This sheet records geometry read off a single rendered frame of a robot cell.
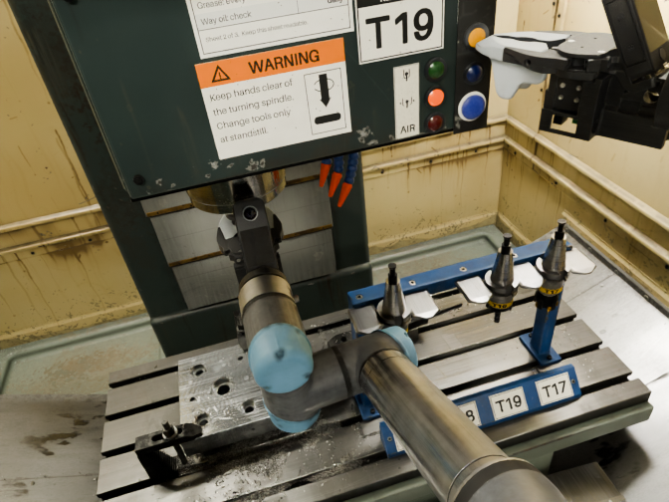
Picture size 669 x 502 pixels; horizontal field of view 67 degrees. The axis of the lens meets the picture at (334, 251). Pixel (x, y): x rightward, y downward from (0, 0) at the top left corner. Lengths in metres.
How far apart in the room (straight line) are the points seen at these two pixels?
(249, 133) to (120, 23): 0.16
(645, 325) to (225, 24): 1.33
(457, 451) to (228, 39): 0.45
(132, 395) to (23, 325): 0.84
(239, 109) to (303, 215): 0.86
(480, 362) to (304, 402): 0.68
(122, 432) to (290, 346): 0.79
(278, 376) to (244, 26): 0.38
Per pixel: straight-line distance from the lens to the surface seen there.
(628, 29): 0.55
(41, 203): 1.84
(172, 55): 0.56
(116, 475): 1.28
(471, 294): 1.00
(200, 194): 0.78
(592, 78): 0.55
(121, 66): 0.56
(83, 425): 1.73
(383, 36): 0.59
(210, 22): 0.55
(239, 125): 0.58
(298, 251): 1.48
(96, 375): 1.98
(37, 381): 2.08
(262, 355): 0.61
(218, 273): 1.48
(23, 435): 1.72
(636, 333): 1.59
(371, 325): 0.94
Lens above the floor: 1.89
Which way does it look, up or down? 37 degrees down
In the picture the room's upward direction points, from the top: 7 degrees counter-clockwise
